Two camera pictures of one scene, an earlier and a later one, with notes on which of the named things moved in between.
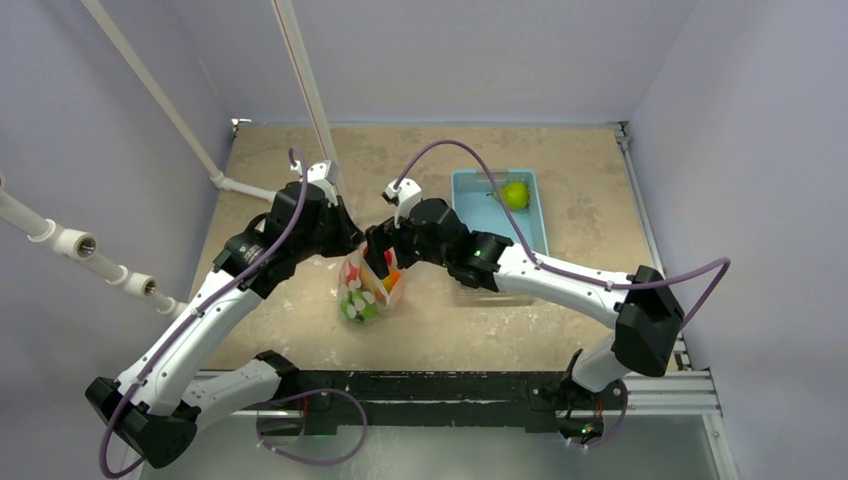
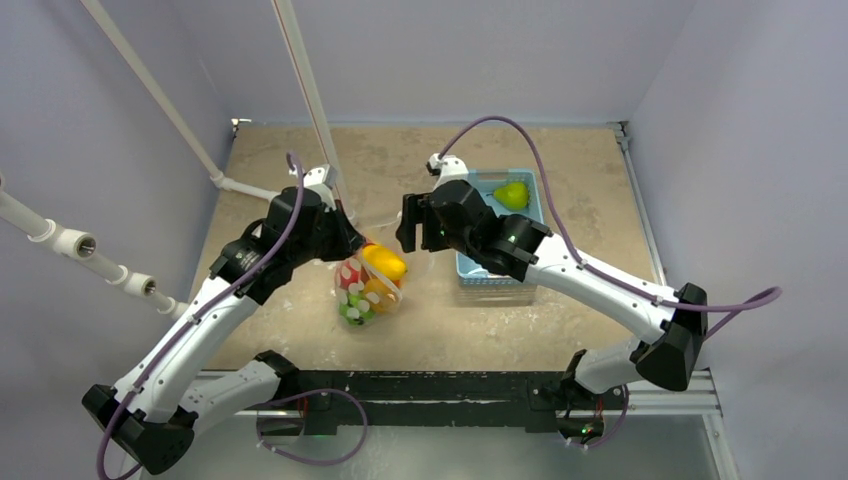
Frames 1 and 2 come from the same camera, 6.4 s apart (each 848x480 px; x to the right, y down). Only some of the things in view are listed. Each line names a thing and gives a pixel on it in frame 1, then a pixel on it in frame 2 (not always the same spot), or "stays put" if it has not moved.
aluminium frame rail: (683, 390) stays put
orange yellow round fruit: (391, 281) → (380, 297)
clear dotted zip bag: (364, 296) stays put
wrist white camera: (323, 174) stays put
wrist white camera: (402, 198) → (448, 167)
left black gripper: (349, 233) stays put
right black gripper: (390, 235) → (420, 221)
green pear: (515, 194) stays put
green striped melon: (358, 305) stays put
